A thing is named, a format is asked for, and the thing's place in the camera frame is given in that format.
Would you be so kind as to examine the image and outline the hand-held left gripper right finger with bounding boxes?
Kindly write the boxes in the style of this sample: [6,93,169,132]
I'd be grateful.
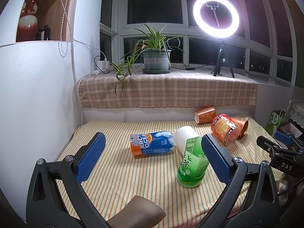
[197,134,281,228]

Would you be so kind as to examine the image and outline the red orange-print cup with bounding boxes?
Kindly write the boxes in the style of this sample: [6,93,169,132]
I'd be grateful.
[211,113,241,146]

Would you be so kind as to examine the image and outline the white cup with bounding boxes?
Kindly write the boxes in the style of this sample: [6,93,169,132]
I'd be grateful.
[174,126,201,156]

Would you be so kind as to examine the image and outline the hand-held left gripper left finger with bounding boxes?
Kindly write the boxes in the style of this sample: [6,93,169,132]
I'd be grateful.
[26,132,112,228]

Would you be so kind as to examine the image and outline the green tea bottle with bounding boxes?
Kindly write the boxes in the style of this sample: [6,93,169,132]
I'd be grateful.
[177,137,209,188]

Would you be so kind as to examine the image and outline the black tripod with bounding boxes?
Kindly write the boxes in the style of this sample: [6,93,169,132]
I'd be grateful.
[212,39,235,79]

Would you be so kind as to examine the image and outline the spider plant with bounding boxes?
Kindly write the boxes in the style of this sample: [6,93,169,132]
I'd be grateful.
[110,24,186,95]

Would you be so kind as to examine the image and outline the green plant pot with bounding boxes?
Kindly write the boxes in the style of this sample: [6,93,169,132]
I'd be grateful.
[142,49,172,71]

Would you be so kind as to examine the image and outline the dark bottle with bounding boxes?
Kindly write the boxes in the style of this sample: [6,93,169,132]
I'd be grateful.
[36,25,51,41]

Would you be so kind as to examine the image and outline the white charger plugs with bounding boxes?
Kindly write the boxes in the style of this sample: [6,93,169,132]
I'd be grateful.
[96,57,111,71]

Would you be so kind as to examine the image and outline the blue orange Arctic Ocean bottle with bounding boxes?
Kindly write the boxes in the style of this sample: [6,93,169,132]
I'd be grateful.
[130,131,176,157]

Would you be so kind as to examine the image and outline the lace cloth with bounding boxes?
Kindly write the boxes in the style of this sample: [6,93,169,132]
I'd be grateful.
[288,102,304,125]

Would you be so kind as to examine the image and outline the copper brown paper cup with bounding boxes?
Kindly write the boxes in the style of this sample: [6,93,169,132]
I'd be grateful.
[229,117,249,140]

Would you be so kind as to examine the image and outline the plaid cloth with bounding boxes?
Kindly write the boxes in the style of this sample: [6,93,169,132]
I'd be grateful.
[78,71,258,109]

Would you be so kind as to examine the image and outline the green paper bag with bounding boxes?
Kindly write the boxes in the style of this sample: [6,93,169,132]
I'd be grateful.
[265,110,286,135]

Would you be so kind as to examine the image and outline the orange patterned paper cup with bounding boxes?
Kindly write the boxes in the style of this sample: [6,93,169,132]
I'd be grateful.
[194,106,216,124]

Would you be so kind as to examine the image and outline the white window frame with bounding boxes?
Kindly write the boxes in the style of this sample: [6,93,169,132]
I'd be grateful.
[100,0,297,86]

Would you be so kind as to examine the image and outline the black cable with switch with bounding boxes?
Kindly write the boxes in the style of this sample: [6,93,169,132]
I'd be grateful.
[170,65,215,72]

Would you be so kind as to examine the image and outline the red and white vase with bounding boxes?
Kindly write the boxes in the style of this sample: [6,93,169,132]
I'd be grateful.
[17,0,43,42]

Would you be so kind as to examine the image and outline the striped bed sheet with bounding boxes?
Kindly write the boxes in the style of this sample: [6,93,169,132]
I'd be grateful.
[56,120,281,222]

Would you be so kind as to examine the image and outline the white cable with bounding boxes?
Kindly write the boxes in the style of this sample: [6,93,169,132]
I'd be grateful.
[52,0,106,61]

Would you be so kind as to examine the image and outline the white cabinet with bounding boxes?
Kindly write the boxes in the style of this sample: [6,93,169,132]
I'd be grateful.
[0,0,80,222]

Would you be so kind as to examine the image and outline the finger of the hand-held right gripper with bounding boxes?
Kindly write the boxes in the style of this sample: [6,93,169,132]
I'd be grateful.
[256,135,289,158]
[273,131,304,153]

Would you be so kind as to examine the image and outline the ring light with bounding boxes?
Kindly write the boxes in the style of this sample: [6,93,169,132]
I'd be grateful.
[193,0,240,39]

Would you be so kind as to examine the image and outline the green pot saucer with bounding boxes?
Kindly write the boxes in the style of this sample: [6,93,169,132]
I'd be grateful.
[142,68,171,74]

